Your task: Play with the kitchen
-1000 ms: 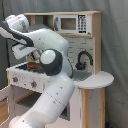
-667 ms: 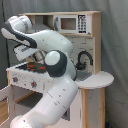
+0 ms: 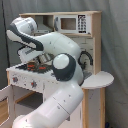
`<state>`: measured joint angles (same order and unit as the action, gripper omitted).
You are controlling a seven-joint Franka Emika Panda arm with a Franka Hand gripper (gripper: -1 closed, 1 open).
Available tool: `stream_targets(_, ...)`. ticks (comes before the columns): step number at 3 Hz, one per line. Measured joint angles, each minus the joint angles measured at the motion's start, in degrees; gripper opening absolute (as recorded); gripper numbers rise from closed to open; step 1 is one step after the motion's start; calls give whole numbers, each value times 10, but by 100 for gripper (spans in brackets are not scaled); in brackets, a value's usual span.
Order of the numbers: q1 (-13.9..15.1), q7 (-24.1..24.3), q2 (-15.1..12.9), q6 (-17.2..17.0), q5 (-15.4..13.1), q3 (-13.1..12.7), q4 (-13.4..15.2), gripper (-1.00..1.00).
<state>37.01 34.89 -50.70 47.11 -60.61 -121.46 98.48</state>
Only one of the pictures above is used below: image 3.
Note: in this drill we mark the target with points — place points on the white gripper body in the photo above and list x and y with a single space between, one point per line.
26 54

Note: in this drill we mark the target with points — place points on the white oven door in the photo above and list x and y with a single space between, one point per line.
6 107

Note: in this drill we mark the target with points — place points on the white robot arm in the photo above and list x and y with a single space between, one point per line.
58 107

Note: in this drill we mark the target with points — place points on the wooden toy kitchen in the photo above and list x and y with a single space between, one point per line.
90 113

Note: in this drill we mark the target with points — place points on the black toy stovetop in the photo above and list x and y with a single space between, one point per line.
35 68

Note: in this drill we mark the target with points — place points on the red left oven knob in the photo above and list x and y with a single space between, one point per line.
15 79

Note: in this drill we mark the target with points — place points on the red oven knob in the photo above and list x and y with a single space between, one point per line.
33 84
15 79

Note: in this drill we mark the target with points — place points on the red right oven knob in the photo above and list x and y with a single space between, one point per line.
33 84

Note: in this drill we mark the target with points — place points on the grey range hood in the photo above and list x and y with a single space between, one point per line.
42 25

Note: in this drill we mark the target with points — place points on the toy microwave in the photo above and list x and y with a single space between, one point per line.
79 24

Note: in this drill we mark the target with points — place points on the black toy faucet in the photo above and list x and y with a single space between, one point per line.
86 61

